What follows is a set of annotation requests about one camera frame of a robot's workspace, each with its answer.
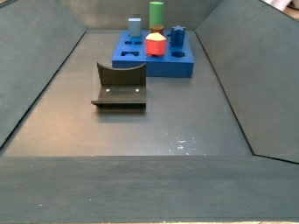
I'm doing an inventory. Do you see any black curved stand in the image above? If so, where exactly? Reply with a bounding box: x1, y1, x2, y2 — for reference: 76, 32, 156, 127
91, 63, 147, 108

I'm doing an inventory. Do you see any blue shape sorter base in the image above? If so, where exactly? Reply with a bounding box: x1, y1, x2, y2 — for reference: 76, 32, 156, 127
112, 31, 194, 78

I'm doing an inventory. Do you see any red pentagon block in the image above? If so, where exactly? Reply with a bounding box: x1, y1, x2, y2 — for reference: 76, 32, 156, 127
146, 32, 167, 57

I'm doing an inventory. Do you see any dark blue star block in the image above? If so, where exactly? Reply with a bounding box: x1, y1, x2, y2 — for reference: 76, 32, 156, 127
171, 25, 186, 46

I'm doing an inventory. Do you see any brown cylinder block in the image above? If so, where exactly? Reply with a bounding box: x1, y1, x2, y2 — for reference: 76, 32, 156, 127
150, 24, 164, 34

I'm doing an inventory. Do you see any light blue square block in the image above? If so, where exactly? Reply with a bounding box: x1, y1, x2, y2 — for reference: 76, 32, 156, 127
127, 17, 142, 37

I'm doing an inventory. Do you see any green cylinder block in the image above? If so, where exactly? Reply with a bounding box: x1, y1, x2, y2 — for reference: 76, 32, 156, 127
150, 1, 164, 26

